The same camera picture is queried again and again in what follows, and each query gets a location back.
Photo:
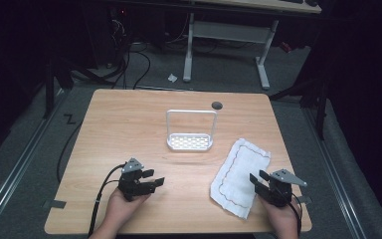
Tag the person's left hand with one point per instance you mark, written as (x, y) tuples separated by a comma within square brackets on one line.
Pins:
[(122, 206)]

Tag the crumpled white paper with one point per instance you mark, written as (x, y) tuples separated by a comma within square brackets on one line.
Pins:
[(172, 78)]

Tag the person's right hand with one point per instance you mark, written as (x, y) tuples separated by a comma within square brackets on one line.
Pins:
[(283, 219)]

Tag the white cloth with red stitching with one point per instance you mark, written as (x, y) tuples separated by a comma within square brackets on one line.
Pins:
[(237, 181)]

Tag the white metal desk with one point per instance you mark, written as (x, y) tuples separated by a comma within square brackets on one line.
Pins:
[(232, 31)]

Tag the grey tape strip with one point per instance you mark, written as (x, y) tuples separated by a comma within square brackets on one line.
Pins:
[(304, 199), (54, 204)]

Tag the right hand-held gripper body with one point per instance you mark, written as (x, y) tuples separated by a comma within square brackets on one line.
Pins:
[(281, 187)]

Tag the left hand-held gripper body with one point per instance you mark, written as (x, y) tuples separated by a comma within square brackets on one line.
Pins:
[(133, 182)]

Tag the black metal stand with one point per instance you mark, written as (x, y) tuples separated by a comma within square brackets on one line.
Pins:
[(315, 96)]

